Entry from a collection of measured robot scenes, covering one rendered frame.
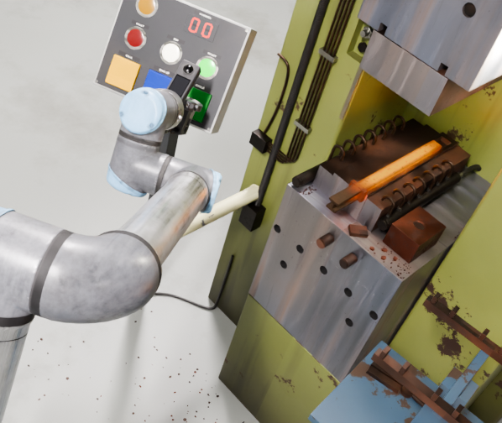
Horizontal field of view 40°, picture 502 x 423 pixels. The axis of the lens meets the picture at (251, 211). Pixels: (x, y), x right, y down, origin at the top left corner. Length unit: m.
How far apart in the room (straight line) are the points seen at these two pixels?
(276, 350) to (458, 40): 1.08
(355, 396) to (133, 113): 0.79
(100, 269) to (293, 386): 1.31
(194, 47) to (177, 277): 1.14
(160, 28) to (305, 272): 0.73
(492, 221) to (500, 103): 0.41
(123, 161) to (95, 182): 1.55
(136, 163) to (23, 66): 2.23
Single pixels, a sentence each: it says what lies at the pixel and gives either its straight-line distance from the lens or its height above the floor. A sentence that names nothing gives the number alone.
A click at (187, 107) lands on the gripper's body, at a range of 1.60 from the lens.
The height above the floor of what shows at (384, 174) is 1.01.
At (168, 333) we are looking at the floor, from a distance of 2.49.
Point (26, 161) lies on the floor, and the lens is 3.04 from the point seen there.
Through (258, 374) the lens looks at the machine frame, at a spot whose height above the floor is 0.20.
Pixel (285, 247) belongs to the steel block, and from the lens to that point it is 1.83.
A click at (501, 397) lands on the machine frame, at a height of 0.20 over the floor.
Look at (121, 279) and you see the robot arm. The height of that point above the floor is 1.33.
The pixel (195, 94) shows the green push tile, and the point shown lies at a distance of 1.75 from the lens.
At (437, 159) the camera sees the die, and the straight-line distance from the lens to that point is 1.90.
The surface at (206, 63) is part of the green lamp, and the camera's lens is 1.74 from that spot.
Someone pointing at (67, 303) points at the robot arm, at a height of 1.32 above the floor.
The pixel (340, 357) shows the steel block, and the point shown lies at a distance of 1.89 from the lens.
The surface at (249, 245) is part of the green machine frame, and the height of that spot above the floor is 0.40.
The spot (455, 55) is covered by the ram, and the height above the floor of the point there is 1.41.
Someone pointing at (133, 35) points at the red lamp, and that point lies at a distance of 1.81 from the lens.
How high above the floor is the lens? 2.01
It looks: 42 degrees down
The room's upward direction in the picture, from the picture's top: 18 degrees clockwise
